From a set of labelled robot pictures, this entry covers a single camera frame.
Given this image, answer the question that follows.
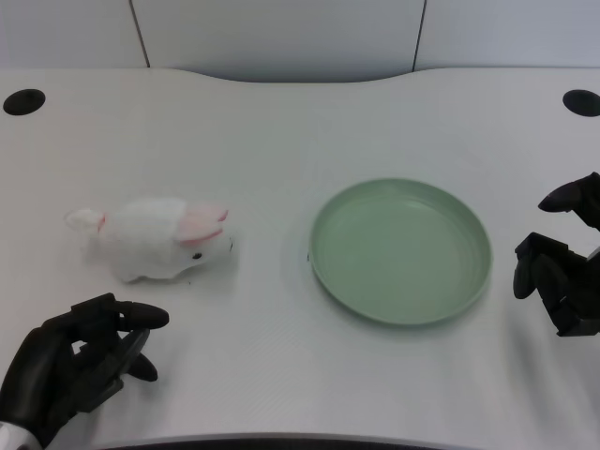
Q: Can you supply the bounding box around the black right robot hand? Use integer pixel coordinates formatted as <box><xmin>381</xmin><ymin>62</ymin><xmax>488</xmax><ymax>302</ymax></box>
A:
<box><xmin>511</xmin><ymin>172</ymin><xmax>600</xmax><ymax>338</ymax></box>

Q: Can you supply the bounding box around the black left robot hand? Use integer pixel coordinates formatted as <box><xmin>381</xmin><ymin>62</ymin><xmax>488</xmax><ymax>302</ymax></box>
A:
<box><xmin>0</xmin><ymin>292</ymin><xmax>171</xmax><ymax>448</ymax></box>

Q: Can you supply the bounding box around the white plush rabbit doll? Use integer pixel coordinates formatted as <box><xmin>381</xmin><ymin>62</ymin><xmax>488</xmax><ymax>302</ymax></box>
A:
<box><xmin>64</xmin><ymin>197</ymin><xmax>234</xmax><ymax>284</ymax></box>

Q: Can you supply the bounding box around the green round plate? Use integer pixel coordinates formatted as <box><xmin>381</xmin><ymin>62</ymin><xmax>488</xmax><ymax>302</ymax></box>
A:
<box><xmin>307</xmin><ymin>177</ymin><xmax>494</xmax><ymax>328</ymax></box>

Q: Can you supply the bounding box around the black round table grommet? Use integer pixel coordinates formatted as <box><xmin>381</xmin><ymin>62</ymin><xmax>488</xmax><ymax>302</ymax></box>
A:
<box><xmin>2</xmin><ymin>88</ymin><xmax>47</xmax><ymax>116</ymax></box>
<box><xmin>561</xmin><ymin>89</ymin><xmax>600</xmax><ymax>118</ymax></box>

